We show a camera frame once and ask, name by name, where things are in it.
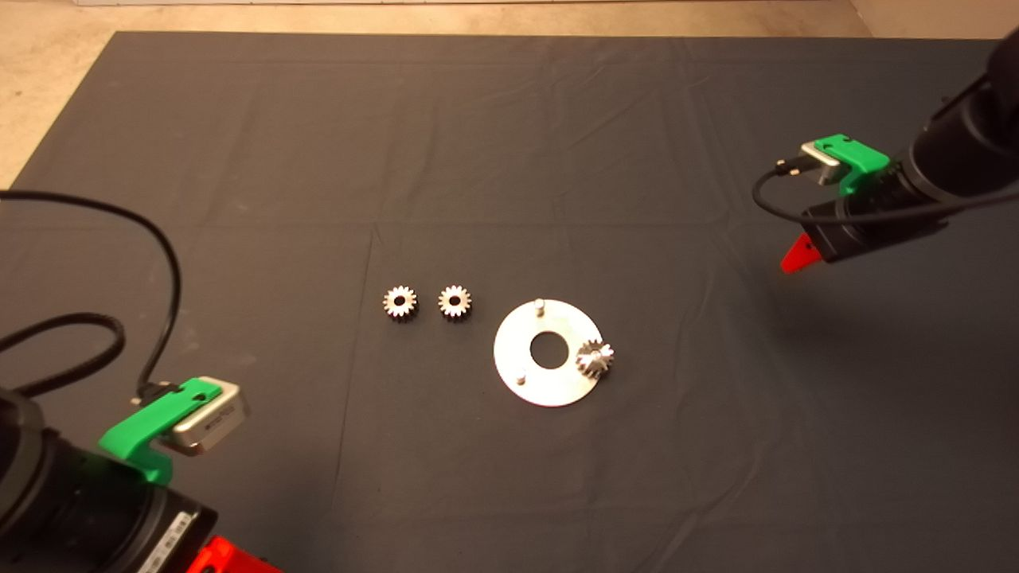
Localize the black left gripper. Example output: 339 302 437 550
32 442 283 573

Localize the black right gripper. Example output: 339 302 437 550
780 163 948 275

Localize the small steel planetary gear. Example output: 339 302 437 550
383 286 419 322
575 338 615 380
437 285 473 321

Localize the round metal carrier plate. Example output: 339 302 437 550
493 298 603 408

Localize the dark grey table cloth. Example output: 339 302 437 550
0 32 1019 573

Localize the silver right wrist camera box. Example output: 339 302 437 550
800 139 845 185

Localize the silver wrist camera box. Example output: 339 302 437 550
800 139 845 185
171 376 251 458

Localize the green right camera mount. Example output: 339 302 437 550
812 134 891 197

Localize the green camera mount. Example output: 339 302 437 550
98 378 224 486
812 134 891 197

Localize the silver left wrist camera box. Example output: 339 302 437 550
171 376 251 458

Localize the green left camera mount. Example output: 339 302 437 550
98 378 224 486

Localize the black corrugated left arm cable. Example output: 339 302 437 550
0 313 127 397

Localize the black left camera cable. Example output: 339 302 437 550
0 189 182 403

